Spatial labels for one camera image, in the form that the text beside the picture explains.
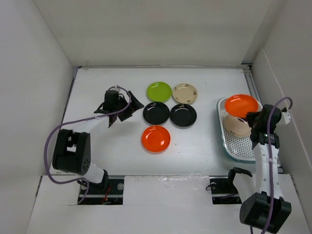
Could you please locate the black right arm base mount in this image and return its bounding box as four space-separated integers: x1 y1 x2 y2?
206 177 242 205

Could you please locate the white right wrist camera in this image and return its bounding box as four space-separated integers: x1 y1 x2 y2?
280 107 292 125

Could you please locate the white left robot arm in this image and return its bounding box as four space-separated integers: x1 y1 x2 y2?
52 86 144 194

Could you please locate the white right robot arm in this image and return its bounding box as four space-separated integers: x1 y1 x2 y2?
228 104 292 234

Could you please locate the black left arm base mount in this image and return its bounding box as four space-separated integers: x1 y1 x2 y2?
78 177 124 205

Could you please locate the orange plate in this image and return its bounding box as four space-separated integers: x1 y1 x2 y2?
141 125 171 153
224 94 259 118

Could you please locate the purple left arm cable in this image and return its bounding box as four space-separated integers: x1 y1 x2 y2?
43 85 132 205

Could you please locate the cream plate with black brushstroke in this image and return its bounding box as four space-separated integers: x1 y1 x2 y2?
224 115 251 137

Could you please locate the cream plate with small motifs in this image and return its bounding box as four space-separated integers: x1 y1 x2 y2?
172 83 198 104

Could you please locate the white perforated plastic bin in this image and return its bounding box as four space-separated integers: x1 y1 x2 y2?
216 97 262 164

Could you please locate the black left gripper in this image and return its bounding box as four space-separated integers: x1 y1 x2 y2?
114 91 144 121

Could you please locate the lime green plate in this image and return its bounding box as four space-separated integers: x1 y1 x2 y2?
146 81 172 102

